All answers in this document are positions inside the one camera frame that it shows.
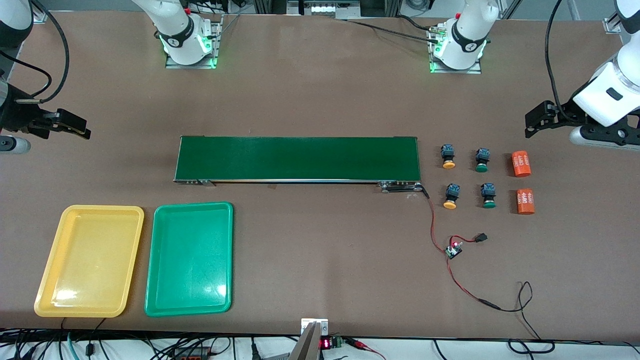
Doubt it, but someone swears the orange cylindrical capacitor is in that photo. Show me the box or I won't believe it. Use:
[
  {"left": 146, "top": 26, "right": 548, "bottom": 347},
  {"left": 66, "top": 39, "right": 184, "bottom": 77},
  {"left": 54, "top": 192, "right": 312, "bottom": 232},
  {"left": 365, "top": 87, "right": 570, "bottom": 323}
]
[
  {"left": 511, "top": 150, "right": 532, "bottom": 178},
  {"left": 515, "top": 188, "right": 536, "bottom": 216}
]

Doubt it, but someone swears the yellow plastic tray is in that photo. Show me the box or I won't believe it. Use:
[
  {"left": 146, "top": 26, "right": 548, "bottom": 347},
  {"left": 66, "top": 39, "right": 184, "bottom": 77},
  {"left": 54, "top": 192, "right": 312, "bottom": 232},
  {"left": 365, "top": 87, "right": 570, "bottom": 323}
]
[{"left": 33, "top": 204, "right": 145, "bottom": 319}]

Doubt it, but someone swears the green plastic tray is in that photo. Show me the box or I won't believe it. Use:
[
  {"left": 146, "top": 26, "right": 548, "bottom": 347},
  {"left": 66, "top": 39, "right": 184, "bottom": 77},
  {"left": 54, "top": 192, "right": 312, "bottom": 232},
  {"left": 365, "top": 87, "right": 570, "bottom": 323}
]
[{"left": 144, "top": 201, "right": 235, "bottom": 318}]

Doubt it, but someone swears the green conveyor belt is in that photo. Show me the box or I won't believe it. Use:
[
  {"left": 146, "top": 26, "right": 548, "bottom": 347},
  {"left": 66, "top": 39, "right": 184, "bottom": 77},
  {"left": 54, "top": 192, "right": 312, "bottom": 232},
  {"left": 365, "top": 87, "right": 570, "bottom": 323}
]
[{"left": 173, "top": 135, "right": 426, "bottom": 194}]

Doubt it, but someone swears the silver control box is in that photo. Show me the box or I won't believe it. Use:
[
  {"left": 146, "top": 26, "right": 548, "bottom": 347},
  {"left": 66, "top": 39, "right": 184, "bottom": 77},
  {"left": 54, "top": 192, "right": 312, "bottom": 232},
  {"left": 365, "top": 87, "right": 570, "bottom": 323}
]
[{"left": 287, "top": 0, "right": 362, "bottom": 20}]

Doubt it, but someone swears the black power strip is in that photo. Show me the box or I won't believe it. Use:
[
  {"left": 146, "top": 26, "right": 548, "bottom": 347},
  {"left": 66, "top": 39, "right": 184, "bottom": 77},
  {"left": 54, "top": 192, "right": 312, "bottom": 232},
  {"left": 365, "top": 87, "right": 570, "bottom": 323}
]
[{"left": 170, "top": 345, "right": 213, "bottom": 360}]

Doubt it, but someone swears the white metal mounting plate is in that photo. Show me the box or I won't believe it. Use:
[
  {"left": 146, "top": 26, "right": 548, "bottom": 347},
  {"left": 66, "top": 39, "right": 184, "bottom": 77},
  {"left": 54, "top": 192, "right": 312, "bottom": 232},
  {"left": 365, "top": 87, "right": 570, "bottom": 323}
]
[{"left": 301, "top": 318, "right": 329, "bottom": 336}]

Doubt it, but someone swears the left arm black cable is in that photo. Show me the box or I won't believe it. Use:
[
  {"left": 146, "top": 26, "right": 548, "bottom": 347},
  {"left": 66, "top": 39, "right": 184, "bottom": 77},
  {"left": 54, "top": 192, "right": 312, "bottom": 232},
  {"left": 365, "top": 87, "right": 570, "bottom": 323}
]
[{"left": 545, "top": 0, "right": 573, "bottom": 123}]

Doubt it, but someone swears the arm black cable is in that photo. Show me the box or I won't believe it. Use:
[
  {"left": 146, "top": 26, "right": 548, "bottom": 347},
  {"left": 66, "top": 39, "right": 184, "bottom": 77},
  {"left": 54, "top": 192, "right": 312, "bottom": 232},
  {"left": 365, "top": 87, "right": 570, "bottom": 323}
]
[
  {"left": 545, "top": 0, "right": 573, "bottom": 123},
  {"left": 0, "top": 0, "right": 71, "bottom": 106}
]

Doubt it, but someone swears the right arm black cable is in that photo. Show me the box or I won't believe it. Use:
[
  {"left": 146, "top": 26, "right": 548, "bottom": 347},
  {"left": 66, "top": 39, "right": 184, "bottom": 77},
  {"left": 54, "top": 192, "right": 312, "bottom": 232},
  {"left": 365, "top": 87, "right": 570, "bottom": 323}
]
[{"left": 0, "top": 0, "right": 71, "bottom": 106}]

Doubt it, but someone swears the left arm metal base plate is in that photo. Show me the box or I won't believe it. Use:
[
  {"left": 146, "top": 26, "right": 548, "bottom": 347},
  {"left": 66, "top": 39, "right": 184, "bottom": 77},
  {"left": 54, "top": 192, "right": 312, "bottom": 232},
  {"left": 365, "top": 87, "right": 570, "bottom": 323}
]
[{"left": 427, "top": 25, "right": 483, "bottom": 75}]

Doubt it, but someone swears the red black motor cable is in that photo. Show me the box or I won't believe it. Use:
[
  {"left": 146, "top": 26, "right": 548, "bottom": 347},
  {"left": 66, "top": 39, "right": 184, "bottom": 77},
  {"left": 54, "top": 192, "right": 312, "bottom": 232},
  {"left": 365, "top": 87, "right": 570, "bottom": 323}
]
[{"left": 422, "top": 186, "right": 451, "bottom": 253}]

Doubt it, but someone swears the black cable across table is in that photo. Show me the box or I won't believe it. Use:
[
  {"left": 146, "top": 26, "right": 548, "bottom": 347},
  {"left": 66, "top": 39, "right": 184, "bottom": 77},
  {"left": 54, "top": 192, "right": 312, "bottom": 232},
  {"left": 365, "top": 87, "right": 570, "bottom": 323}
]
[{"left": 345, "top": 14, "right": 441, "bottom": 43}]

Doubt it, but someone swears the red black power cable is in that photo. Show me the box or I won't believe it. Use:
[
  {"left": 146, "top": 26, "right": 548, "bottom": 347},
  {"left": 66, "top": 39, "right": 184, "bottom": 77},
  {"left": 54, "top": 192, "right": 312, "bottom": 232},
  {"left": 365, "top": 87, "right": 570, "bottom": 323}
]
[{"left": 446, "top": 257, "right": 556, "bottom": 353}]

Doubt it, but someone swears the red clip cable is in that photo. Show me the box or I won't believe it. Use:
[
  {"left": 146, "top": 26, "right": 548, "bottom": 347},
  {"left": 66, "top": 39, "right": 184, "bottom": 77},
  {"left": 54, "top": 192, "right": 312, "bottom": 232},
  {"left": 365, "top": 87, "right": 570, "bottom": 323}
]
[{"left": 345, "top": 337, "right": 386, "bottom": 360}]

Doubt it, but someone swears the grey camera mount beam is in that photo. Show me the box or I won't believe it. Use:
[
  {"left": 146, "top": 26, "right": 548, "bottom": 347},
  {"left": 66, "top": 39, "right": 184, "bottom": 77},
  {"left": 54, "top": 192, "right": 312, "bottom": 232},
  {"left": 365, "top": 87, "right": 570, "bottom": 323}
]
[{"left": 289, "top": 322, "right": 321, "bottom": 360}]

